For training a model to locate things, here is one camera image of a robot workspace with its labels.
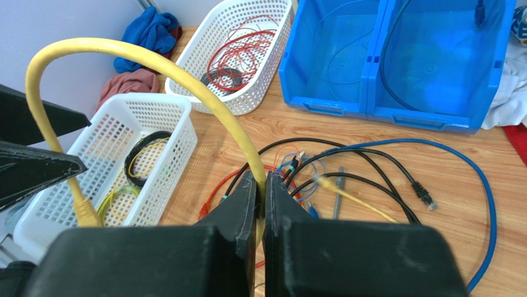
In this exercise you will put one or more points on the pink cloth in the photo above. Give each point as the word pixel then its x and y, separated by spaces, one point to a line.
pixel 139 81

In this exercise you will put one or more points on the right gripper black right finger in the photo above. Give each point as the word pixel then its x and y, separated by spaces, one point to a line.
pixel 306 256

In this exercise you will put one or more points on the black coil in far basket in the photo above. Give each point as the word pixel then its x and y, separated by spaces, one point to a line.
pixel 226 79

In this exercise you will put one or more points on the white motorcycle tank top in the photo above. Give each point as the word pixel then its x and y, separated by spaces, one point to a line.
pixel 508 107

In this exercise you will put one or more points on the red shirt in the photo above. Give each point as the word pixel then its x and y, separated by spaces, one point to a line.
pixel 517 137

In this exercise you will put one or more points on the blue plastic crate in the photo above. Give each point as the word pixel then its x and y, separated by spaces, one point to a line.
pixel 427 64

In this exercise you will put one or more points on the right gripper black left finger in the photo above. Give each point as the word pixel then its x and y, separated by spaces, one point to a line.
pixel 213 257

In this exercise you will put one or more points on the blue cloth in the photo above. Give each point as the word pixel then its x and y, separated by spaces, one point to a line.
pixel 154 31

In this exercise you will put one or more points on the white perforated basket near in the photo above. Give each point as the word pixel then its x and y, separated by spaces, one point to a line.
pixel 135 151

